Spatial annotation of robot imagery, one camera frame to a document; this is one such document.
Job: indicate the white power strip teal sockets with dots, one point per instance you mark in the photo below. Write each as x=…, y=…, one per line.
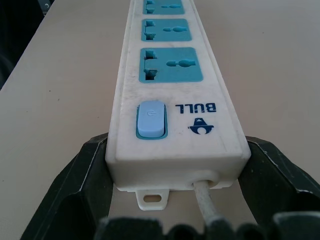
x=172, y=100

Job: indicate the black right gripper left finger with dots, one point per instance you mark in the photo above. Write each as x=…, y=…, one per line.
x=75, y=190

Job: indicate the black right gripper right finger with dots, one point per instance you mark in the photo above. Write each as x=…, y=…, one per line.
x=272, y=182

